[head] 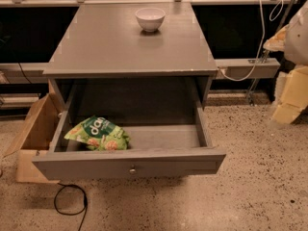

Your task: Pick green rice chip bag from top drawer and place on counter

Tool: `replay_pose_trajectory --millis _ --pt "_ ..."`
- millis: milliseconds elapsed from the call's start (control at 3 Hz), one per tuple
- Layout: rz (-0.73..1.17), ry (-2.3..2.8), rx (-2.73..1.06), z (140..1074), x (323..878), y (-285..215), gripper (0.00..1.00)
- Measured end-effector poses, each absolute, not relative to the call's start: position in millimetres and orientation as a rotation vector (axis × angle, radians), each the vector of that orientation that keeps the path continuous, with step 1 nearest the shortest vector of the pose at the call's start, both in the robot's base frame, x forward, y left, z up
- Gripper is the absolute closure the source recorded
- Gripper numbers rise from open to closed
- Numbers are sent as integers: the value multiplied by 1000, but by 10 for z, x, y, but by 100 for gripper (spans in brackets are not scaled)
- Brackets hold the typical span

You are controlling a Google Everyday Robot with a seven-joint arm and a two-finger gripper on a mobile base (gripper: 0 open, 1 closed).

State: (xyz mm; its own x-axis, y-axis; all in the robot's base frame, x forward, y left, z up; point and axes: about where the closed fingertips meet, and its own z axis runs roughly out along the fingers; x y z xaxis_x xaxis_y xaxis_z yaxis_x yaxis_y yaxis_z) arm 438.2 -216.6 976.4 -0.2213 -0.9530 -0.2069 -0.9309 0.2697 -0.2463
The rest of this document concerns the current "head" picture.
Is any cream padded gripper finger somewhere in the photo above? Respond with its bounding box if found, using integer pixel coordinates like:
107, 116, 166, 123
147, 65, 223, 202
271, 65, 308, 124

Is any green rice chip bag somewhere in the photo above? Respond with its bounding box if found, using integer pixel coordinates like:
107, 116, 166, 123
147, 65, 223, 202
64, 115, 130, 151

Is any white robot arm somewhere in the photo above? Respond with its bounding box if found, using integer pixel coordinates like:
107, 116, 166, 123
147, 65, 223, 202
264, 1, 308, 124

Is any grey open top drawer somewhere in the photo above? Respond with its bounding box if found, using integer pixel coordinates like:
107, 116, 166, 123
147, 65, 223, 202
32, 101, 225, 180

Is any round metal drawer knob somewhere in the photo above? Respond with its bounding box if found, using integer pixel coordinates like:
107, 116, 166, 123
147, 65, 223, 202
129, 165, 137, 174

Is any grey cabinet with counter top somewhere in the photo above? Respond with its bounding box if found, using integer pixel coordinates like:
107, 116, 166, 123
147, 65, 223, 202
44, 3, 218, 125

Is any white ceramic bowl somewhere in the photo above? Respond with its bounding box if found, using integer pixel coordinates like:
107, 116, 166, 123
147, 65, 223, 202
135, 8, 166, 32

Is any brown cardboard box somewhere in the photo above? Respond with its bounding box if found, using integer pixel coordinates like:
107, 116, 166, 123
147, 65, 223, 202
4, 94, 59, 184

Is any grey wall shelf rail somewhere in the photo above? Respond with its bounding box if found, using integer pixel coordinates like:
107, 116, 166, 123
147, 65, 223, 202
216, 58, 280, 80

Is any white hanging cable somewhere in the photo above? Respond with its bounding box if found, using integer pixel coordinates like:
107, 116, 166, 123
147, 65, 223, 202
218, 0, 285, 83

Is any black cable on floor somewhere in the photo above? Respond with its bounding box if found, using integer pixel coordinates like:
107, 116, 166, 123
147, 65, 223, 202
53, 182, 90, 231

